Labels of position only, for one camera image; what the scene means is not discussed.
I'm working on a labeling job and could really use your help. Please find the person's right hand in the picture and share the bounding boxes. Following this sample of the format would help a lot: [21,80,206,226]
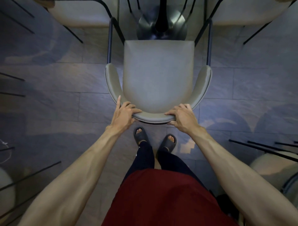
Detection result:
[165,103,208,138]

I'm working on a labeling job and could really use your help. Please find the person's left hand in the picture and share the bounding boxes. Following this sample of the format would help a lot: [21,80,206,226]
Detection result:
[106,95,142,136]

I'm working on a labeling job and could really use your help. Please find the beige chair with black frame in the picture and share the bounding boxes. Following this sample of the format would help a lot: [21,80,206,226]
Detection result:
[105,16,213,124]
[0,0,35,35]
[194,0,298,46]
[0,160,62,226]
[229,139,298,208]
[0,72,26,98]
[35,0,126,45]

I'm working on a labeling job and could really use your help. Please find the person's right forearm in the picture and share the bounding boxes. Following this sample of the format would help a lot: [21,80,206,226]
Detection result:
[190,128,298,226]

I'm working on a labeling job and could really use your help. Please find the person's left forearm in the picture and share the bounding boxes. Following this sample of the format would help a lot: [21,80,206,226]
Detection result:
[17,125,121,226]

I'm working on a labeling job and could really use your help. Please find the left black sandal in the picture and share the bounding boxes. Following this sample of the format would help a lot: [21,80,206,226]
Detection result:
[133,126,151,147]

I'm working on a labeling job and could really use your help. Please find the black sandal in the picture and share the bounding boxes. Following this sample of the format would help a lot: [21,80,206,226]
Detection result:
[133,126,151,147]
[158,134,177,154]

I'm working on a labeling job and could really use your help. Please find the right black sandal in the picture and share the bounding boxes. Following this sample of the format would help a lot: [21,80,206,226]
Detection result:
[158,134,177,154]

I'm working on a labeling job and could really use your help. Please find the dark trousers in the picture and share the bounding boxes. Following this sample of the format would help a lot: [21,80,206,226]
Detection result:
[122,141,208,190]

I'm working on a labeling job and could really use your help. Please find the dark red shirt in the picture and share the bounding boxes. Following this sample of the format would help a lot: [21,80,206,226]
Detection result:
[101,169,238,226]

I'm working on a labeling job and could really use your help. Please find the grey wooden table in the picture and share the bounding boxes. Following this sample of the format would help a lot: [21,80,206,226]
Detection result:
[136,0,188,40]

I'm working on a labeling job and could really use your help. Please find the white cable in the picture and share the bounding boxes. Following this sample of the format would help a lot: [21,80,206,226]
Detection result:
[0,139,12,164]

